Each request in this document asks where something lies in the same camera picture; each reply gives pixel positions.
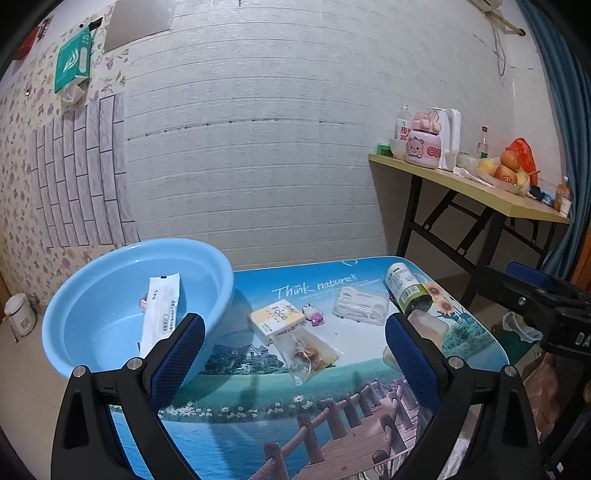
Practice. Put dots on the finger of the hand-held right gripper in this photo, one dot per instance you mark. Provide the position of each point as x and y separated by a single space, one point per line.
517 290
531 270

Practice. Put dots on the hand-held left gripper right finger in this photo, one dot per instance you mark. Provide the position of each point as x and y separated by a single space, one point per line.
411 355

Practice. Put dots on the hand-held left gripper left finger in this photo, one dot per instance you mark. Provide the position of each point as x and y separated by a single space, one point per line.
180 355

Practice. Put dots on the clear bread packet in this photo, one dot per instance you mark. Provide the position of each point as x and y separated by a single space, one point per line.
431 330

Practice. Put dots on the long white paper packet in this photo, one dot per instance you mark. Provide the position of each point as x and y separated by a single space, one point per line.
161 304

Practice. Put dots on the white roll with green label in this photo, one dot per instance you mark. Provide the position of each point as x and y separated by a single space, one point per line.
406 286

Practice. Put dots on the clear box of floss picks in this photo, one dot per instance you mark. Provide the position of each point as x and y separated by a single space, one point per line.
360 302

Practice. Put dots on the light blue plastic basin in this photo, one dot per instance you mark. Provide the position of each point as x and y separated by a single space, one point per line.
106 314

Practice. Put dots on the yellow and white box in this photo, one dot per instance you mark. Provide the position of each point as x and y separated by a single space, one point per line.
276 318

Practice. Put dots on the pink cat figurine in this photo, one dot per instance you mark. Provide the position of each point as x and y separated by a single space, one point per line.
314 316

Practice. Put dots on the clear snack packet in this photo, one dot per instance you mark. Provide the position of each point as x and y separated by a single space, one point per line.
304 355

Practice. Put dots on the small green container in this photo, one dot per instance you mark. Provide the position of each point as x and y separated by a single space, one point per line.
383 150

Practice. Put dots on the clear plastic bag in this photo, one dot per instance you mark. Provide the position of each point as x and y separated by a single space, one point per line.
517 325

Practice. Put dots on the orange plastic bag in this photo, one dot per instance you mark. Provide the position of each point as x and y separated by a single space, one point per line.
545 390

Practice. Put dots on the small pink item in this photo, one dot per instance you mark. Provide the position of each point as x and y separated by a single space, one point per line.
142 302

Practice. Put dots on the orange juice bottle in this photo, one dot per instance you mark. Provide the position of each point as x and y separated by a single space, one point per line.
562 197

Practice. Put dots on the clear fruit plate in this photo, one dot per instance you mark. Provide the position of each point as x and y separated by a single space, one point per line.
496 182

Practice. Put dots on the orange fruit with sticker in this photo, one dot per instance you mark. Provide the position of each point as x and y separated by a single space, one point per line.
504 174

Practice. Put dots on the wooden folding table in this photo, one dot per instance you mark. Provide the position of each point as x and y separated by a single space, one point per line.
461 184

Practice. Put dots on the yellow fruit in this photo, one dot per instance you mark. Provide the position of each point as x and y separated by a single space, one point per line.
487 165

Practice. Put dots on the red plastic bag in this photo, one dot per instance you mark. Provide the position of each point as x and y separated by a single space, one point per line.
524 154

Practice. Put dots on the white tissue paper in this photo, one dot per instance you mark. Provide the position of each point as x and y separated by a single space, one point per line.
466 173

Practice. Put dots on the clear glass bottle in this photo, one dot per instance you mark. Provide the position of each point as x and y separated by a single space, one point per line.
482 143

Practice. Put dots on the white electric kettle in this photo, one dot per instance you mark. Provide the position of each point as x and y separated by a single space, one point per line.
450 136

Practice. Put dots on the white bucket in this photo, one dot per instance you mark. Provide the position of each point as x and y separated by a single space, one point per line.
19 314

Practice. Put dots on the pink bear water bottle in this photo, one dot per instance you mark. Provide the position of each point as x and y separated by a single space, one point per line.
424 143

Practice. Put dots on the blue curtain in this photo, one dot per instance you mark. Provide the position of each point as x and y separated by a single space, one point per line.
561 92

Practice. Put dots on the white bottle with red label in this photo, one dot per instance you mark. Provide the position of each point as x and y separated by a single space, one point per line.
404 122

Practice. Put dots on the wooden curtain rod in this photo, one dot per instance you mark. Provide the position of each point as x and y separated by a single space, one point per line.
503 19

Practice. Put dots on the green tissue pack on wall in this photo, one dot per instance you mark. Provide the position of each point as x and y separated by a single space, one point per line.
73 57

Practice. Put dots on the grey wall panel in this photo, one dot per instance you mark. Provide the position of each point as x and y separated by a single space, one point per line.
134 23

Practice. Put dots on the red wall decoration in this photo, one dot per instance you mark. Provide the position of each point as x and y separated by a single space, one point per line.
30 44

